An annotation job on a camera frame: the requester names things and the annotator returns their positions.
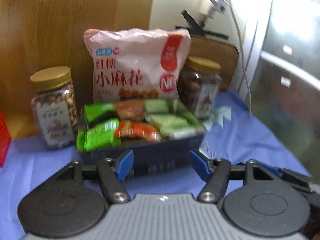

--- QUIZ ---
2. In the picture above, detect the orange packet in box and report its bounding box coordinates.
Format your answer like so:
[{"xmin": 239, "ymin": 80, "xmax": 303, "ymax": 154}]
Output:
[{"xmin": 114, "ymin": 100, "xmax": 145, "ymax": 121}]

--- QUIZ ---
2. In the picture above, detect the nut jar gold lid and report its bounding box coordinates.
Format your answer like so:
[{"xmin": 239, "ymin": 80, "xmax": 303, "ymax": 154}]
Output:
[{"xmin": 30, "ymin": 65, "xmax": 79, "ymax": 151}]

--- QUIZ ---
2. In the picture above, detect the blue printed cloth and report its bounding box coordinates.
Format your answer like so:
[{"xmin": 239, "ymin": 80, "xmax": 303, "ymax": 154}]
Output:
[{"xmin": 1, "ymin": 90, "xmax": 308, "ymax": 239}]

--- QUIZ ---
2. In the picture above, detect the light green packet in box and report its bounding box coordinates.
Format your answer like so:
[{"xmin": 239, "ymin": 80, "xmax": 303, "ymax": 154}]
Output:
[{"xmin": 144, "ymin": 99, "xmax": 206, "ymax": 140}]

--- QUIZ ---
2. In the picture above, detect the red orange snack packet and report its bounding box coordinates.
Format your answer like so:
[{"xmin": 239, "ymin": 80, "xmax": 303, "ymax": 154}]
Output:
[{"xmin": 114, "ymin": 120, "xmax": 161, "ymax": 142}]

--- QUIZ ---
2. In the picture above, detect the pink twisted-dough snack bag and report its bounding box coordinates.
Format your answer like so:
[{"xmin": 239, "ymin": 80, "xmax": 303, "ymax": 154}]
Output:
[{"xmin": 84, "ymin": 29, "xmax": 191, "ymax": 103}]

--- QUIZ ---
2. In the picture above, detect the red gift box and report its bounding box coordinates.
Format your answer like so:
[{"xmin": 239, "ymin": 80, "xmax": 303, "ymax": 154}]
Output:
[{"xmin": 0, "ymin": 112, "xmax": 12, "ymax": 167}]

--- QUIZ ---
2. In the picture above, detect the dark rectangular tin box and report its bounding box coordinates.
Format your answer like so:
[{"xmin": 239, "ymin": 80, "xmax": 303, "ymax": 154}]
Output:
[{"xmin": 77, "ymin": 106, "xmax": 204, "ymax": 176}]

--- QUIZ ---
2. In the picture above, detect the pecan jar gold lid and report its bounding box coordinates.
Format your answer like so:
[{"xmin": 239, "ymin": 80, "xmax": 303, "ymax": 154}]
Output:
[{"xmin": 177, "ymin": 56, "xmax": 223, "ymax": 119}]

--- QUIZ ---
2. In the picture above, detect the small green snack packet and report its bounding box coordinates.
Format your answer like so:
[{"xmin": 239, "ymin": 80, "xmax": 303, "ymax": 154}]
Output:
[{"xmin": 76, "ymin": 118, "xmax": 121, "ymax": 152}]

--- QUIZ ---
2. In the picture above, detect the brown wooden headboard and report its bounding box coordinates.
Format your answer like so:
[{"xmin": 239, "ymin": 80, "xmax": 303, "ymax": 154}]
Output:
[{"xmin": 1, "ymin": 0, "xmax": 239, "ymax": 141}]

